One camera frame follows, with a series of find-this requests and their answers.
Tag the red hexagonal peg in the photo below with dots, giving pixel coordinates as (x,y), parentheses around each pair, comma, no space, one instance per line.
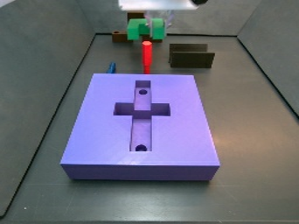
(147,56)

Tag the purple board with cross slot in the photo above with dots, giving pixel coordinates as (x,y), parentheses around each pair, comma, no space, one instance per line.
(140,130)

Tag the brown T-shaped block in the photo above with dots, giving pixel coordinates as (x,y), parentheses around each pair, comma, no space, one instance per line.
(119,36)

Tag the silver gripper body plate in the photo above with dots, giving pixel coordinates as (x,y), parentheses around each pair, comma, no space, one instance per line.
(159,5)

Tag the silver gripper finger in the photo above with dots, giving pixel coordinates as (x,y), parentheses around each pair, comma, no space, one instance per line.
(148,18)
(168,19)

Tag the blue hexagonal peg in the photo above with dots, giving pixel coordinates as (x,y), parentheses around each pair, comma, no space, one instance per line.
(111,68)

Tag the green U-shaped block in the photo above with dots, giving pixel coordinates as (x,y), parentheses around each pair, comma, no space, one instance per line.
(140,26)

